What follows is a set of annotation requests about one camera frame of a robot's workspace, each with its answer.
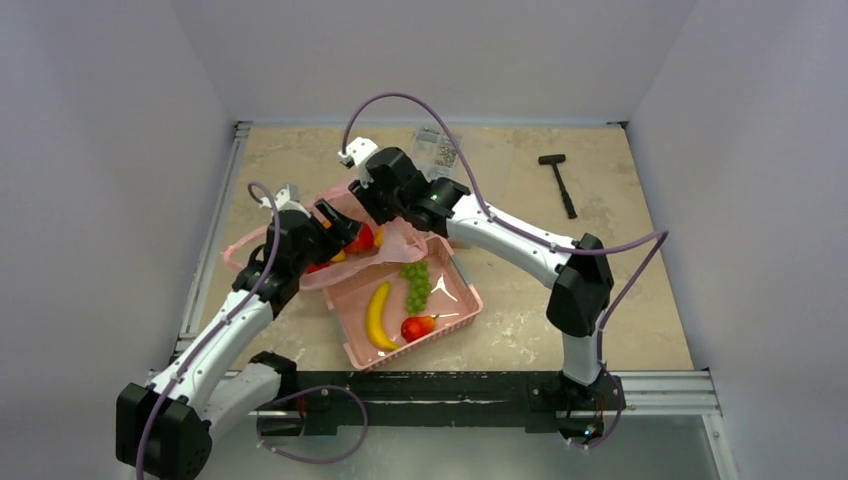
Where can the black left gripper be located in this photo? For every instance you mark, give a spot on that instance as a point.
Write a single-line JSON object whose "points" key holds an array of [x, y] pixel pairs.
{"points": [[341, 233]]}

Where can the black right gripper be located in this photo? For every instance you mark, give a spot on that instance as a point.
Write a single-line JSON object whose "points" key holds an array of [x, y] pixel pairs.
{"points": [[369, 198]]}

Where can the pink plastic bag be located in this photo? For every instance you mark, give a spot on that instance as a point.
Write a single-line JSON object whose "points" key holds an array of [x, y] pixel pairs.
{"points": [[401, 242]]}

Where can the green fake grapes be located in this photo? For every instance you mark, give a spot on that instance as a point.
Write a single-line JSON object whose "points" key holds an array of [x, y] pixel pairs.
{"points": [[419, 286]]}

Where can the yellow fake banana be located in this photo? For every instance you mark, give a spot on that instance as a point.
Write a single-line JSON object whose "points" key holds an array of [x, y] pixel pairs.
{"points": [[375, 331]]}

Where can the red orange fake pear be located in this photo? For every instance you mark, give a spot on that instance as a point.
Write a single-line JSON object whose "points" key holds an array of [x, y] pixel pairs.
{"points": [[414, 328]]}

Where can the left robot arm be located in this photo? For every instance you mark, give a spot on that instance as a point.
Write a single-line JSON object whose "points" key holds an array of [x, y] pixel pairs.
{"points": [[166, 429]]}

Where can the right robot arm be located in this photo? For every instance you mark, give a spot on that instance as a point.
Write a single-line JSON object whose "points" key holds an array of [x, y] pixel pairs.
{"points": [[576, 272]]}

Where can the red fake apple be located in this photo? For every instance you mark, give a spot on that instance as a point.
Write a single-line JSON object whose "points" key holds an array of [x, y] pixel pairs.
{"points": [[363, 243]]}

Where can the orange fake fruit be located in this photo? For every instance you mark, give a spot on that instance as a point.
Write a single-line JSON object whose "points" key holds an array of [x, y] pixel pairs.
{"points": [[339, 257]]}

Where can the orange yellow fake mango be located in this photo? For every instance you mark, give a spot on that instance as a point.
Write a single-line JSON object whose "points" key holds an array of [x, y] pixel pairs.
{"points": [[378, 237]]}

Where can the red fake fruit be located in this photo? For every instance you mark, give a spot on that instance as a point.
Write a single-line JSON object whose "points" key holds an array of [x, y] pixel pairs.
{"points": [[317, 267]]}

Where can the black hammer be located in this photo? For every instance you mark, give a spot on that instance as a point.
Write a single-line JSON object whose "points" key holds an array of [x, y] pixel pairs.
{"points": [[554, 161]]}

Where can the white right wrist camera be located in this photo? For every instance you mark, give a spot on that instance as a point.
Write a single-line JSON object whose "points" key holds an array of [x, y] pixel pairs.
{"points": [[356, 155]]}

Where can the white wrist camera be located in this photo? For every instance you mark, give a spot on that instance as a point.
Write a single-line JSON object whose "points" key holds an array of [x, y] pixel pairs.
{"points": [[287, 198], [356, 155]]}

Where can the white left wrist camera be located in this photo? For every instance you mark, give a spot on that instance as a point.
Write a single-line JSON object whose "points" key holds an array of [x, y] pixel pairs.
{"points": [[287, 198]]}

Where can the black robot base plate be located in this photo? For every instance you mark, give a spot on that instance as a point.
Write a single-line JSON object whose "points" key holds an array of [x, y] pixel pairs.
{"points": [[316, 403]]}

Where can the aluminium table frame rail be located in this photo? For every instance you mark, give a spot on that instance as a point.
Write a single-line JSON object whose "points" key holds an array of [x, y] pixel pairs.
{"points": [[167, 427]]}

